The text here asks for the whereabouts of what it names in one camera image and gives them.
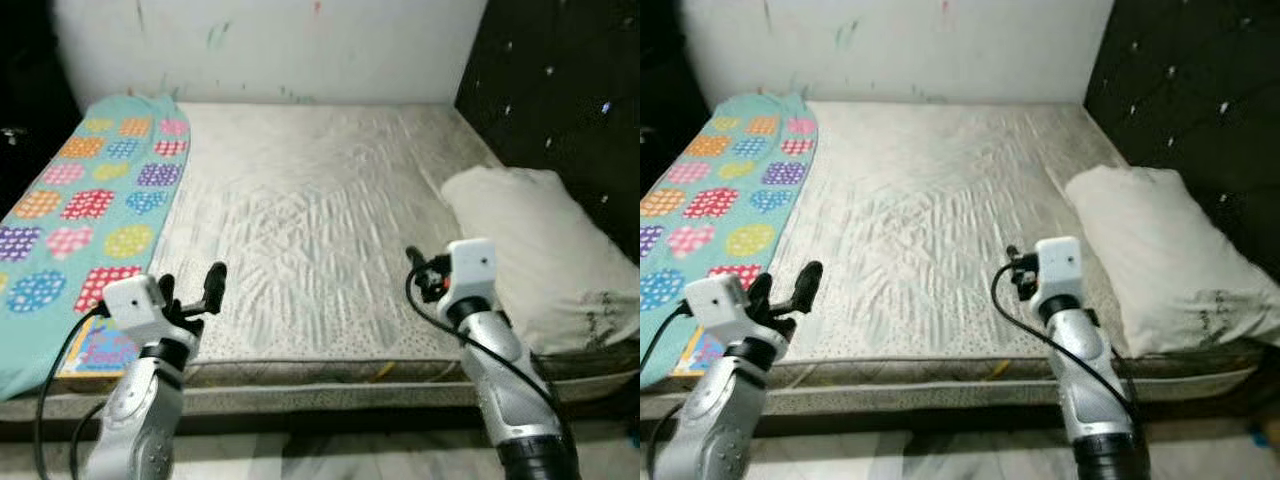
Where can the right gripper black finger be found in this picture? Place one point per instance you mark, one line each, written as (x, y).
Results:
(1014, 254)
(418, 259)

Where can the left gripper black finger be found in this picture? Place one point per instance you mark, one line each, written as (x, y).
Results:
(214, 288)
(167, 290)
(760, 290)
(807, 288)

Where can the teal blanket with coloured patches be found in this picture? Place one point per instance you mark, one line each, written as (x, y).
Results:
(720, 170)
(90, 180)

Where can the white printed pillow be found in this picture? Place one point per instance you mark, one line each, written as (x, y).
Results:
(1170, 250)
(540, 250)

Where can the black bed frame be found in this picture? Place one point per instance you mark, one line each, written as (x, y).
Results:
(920, 420)
(330, 420)

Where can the black tufted headboard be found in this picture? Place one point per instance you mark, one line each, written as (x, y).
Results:
(560, 100)
(1190, 90)

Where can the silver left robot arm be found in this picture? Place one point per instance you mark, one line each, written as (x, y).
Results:
(715, 420)
(140, 420)

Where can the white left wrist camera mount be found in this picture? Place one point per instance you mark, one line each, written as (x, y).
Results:
(720, 308)
(135, 308)

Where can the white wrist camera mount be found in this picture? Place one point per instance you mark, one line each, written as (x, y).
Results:
(1060, 270)
(720, 308)
(135, 308)
(472, 272)

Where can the blue yellow children's book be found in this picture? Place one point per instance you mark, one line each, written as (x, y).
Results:
(100, 355)
(700, 355)

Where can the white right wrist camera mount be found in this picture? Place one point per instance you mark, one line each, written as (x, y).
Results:
(472, 272)
(1060, 270)

